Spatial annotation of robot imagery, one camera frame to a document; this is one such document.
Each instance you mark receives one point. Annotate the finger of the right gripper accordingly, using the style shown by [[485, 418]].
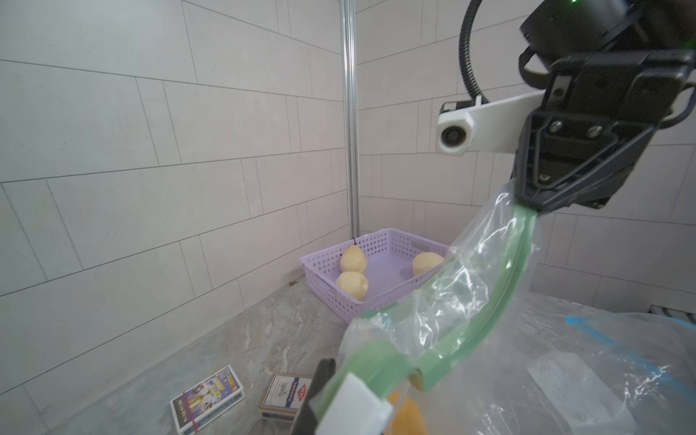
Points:
[[565, 159]]

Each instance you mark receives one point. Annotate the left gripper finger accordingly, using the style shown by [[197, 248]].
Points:
[[305, 422]]

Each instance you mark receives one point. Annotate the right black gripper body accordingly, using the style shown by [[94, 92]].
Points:
[[612, 96]]

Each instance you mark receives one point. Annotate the orange yellow pear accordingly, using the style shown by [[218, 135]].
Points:
[[407, 417]]

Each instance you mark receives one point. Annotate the clear bag green zip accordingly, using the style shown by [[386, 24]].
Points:
[[445, 343]]

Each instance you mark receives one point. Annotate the clear bag blue zip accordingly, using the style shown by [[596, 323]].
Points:
[[557, 367]]

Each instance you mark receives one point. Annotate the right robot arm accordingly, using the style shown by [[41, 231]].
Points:
[[559, 28]]

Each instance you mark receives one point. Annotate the playing card box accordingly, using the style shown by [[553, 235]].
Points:
[[285, 397]]

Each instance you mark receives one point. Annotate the small card box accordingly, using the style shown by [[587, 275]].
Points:
[[196, 407]]

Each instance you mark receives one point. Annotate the purple plastic basket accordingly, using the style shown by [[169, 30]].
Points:
[[390, 253]]

